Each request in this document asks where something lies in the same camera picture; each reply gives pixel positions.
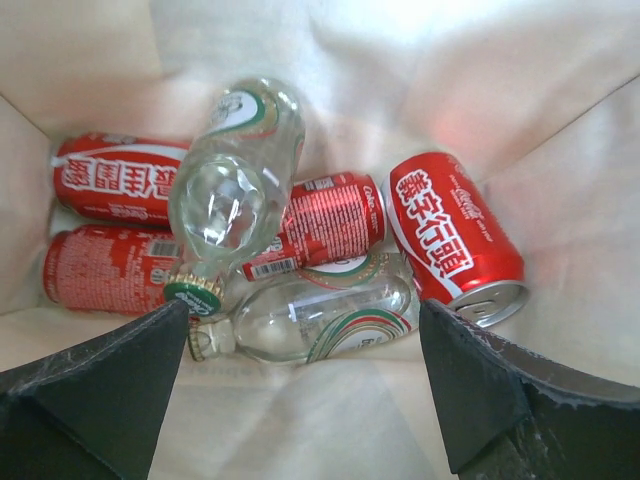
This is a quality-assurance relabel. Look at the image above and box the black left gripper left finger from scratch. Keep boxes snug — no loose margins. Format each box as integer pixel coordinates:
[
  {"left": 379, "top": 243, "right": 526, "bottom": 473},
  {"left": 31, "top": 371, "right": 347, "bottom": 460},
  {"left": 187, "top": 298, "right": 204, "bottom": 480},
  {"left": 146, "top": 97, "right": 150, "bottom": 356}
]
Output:
[{"left": 1, "top": 300, "right": 189, "bottom": 479}]

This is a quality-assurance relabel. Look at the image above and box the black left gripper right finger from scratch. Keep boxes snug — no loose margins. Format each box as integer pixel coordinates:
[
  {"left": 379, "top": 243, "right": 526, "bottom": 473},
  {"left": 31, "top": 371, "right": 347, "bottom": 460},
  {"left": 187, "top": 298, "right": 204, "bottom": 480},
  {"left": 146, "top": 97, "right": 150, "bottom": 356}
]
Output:
[{"left": 419, "top": 300, "right": 639, "bottom": 479}]

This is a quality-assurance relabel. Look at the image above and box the red cola can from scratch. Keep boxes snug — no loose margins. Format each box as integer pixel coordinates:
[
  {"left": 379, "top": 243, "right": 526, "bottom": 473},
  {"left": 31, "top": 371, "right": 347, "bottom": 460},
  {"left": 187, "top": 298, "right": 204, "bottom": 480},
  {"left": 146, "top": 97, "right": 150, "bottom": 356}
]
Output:
[{"left": 38, "top": 224, "right": 180, "bottom": 316}]

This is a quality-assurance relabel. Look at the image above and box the clear bottle green cap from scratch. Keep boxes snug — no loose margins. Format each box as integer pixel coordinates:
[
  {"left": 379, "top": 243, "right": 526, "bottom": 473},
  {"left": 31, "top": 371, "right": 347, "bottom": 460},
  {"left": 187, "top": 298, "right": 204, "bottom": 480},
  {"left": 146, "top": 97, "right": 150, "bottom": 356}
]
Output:
[
  {"left": 188, "top": 253, "right": 419, "bottom": 364},
  {"left": 163, "top": 77, "right": 306, "bottom": 317}
]

